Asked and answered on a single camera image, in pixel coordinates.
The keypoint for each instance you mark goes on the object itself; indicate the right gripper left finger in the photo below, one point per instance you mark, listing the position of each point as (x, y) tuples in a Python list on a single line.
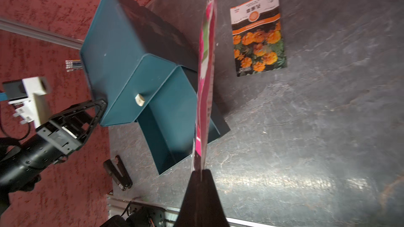
[(188, 215)]

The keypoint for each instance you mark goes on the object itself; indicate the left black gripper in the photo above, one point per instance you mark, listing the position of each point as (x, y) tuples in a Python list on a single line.
[(70, 129)]

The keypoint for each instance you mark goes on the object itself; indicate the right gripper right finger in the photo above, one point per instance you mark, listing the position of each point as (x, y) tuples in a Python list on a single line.
[(212, 213)]

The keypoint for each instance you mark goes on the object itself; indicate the teal drawer cabinet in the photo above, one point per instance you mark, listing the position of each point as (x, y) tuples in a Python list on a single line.
[(129, 51)]

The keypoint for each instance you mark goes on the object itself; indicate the teal drawer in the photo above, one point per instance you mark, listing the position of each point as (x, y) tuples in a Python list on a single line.
[(168, 120)]

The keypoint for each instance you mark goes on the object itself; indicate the pink flower seed bag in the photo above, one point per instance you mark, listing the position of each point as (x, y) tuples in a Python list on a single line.
[(205, 86)]

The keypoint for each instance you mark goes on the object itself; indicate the orange flower seed bag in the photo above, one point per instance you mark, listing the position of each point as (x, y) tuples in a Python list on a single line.
[(257, 37)]

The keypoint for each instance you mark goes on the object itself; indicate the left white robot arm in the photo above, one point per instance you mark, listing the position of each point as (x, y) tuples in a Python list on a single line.
[(22, 164)]

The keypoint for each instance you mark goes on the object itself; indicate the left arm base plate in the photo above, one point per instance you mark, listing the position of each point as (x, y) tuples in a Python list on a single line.
[(136, 215)]

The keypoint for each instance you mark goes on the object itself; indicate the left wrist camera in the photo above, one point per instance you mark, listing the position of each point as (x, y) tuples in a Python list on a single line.
[(27, 96)]

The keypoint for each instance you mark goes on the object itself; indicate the left corner aluminium post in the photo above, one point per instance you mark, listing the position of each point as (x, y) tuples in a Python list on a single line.
[(40, 34)]

